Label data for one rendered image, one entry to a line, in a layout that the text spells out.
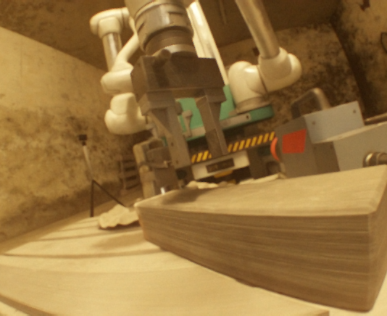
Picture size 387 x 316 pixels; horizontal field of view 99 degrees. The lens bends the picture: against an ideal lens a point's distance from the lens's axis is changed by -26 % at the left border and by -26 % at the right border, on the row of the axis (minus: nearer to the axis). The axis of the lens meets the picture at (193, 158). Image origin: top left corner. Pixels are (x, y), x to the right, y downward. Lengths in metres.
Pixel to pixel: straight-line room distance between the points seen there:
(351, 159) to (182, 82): 0.28
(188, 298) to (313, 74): 5.97
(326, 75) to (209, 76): 5.87
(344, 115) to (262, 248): 0.34
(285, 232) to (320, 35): 6.49
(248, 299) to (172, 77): 0.27
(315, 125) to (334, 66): 5.94
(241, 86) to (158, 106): 0.89
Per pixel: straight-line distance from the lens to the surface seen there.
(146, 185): 0.75
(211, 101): 0.33
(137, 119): 1.17
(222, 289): 0.21
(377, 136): 0.42
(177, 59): 0.32
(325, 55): 6.37
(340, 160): 0.36
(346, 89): 6.30
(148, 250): 0.45
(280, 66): 1.11
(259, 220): 0.19
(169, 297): 0.23
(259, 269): 0.22
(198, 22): 1.57
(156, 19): 0.34
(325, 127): 0.44
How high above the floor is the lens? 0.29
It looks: 1 degrees up
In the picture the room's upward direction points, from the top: 16 degrees counter-clockwise
